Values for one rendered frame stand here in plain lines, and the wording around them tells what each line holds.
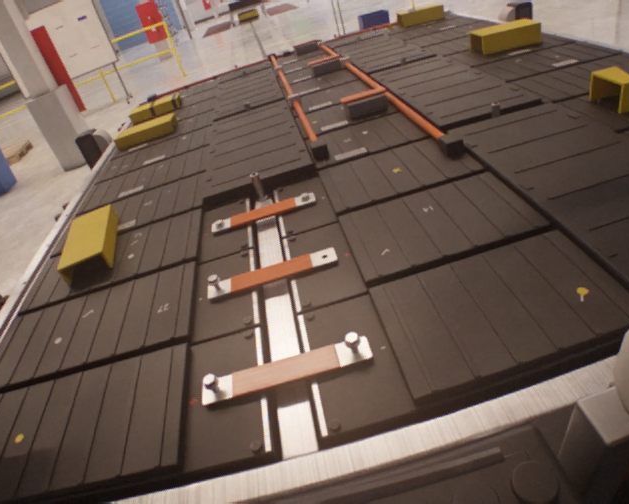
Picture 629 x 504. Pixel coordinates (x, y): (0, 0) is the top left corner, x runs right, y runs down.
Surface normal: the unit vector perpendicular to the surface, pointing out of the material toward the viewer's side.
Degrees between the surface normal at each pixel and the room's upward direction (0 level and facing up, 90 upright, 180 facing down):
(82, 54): 90
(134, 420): 0
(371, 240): 0
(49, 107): 90
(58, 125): 90
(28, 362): 0
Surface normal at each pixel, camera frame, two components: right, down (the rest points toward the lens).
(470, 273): -0.25, -0.77
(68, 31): 0.25, 0.53
